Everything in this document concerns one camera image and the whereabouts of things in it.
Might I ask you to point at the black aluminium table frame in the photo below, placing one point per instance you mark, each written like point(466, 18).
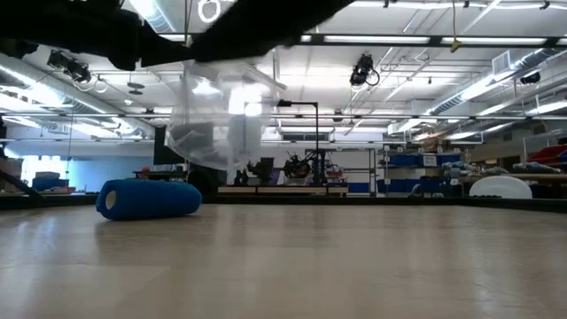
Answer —
point(310, 200)

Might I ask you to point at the red storage bin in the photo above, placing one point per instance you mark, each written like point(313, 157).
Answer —
point(549, 156)

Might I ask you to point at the blue elastic bandage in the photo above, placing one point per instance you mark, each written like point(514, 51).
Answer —
point(150, 199)

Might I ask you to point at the overhead beam with light strips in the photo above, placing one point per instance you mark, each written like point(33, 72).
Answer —
point(436, 41)

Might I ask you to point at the background black robot arm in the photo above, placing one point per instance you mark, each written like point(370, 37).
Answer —
point(261, 170)
point(305, 166)

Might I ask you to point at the black monitor screen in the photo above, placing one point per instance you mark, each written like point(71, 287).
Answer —
point(159, 153)

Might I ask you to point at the silver ceiling duct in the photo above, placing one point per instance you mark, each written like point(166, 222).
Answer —
point(531, 57)

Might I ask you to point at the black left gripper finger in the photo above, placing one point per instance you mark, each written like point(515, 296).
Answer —
point(173, 51)

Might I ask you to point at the shelf rack with blue bins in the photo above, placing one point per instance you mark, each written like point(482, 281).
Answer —
point(421, 160)

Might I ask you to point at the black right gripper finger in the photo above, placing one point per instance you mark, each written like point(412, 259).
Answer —
point(221, 46)

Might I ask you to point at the clear zip bag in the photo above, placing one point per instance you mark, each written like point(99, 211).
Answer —
point(208, 115)

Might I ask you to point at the black mounted camera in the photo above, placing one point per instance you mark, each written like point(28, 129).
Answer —
point(363, 66)
point(71, 67)

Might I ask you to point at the blue box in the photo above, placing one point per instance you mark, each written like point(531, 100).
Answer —
point(48, 181)

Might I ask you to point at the black gantry frame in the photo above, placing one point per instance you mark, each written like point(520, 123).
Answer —
point(317, 133)

